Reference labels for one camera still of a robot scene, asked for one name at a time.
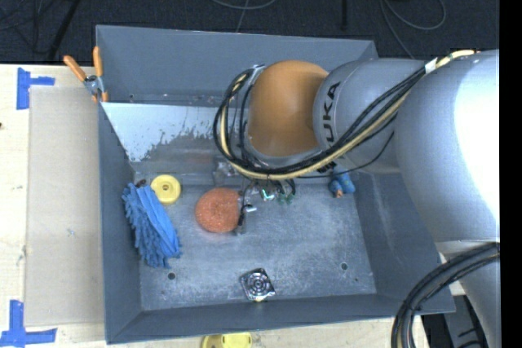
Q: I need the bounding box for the silver square metal grate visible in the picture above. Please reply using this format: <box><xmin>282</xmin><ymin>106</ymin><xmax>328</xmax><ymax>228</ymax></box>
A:
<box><xmin>239</xmin><ymin>267</ymin><xmax>276</xmax><ymax>303</ymax></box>

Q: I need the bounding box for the yellow plastic ring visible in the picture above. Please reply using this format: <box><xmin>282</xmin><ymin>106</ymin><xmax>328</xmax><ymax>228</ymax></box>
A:
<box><xmin>150</xmin><ymin>174</ymin><xmax>183</xmax><ymax>205</ymax></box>

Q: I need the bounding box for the blue fringed duster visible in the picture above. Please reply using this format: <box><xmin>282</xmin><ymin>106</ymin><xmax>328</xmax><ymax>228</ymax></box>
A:
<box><xmin>121</xmin><ymin>182</ymin><xmax>184</xmax><ymax>269</ymax></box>

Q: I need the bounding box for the orange scouring ball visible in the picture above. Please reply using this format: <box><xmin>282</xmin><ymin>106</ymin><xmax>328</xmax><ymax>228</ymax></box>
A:
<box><xmin>194</xmin><ymin>187</ymin><xmax>242</xmax><ymax>234</ymax></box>

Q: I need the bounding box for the yellow flat disc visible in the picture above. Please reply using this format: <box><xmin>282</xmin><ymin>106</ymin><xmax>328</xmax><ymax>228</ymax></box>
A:
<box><xmin>200</xmin><ymin>332</ymin><xmax>254</xmax><ymax>348</ymax></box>

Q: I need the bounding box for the grey metal bin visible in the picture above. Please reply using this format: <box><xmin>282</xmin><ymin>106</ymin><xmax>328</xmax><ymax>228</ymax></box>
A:
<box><xmin>95</xmin><ymin>24</ymin><xmax>457</xmax><ymax>346</ymax></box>

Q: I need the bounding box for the pale wood flat board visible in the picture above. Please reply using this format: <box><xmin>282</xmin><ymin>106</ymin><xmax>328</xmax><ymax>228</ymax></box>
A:
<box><xmin>23</xmin><ymin>85</ymin><xmax>108</xmax><ymax>328</ymax></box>

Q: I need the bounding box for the blue and orange toy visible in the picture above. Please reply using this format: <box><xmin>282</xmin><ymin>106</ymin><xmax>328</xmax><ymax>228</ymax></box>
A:
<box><xmin>328</xmin><ymin>172</ymin><xmax>356</xmax><ymax>199</ymax></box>

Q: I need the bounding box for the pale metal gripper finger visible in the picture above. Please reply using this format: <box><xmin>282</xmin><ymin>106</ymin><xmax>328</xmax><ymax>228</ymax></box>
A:
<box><xmin>235</xmin><ymin>204</ymin><xmax>257</xmax><ymax>236</ymax></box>

